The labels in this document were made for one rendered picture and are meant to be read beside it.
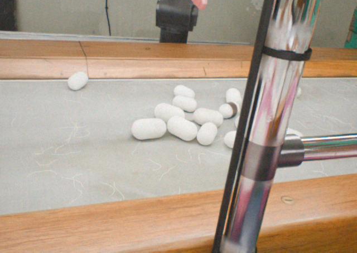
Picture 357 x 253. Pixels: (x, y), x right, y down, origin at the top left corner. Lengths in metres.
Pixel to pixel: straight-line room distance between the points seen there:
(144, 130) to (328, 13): 2.07
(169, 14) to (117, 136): 0.46
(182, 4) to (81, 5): 1.67
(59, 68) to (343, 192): 0.40
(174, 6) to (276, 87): 0.66
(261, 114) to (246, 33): 2.61
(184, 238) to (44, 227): 0.09
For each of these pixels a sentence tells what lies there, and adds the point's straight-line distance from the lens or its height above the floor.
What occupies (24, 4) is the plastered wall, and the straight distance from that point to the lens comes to 2.48.
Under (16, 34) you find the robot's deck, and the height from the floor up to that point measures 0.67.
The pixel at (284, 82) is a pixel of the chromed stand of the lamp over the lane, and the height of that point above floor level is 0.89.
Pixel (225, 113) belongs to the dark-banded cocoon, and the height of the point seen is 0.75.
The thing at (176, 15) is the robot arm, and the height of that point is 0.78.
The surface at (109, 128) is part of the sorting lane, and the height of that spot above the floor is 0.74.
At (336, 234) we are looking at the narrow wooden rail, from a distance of 0.35.
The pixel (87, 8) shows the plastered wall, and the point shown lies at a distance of 2.49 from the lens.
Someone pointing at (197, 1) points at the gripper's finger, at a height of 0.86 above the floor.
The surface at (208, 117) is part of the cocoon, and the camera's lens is 0.46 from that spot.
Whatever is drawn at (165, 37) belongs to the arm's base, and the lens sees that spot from 0.89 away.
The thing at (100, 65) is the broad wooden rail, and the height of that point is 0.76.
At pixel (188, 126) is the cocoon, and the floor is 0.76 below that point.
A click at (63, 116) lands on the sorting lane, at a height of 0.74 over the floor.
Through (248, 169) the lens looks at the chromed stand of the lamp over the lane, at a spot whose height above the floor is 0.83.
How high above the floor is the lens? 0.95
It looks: 25 degrees down
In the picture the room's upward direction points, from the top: 8 degrees clockwise
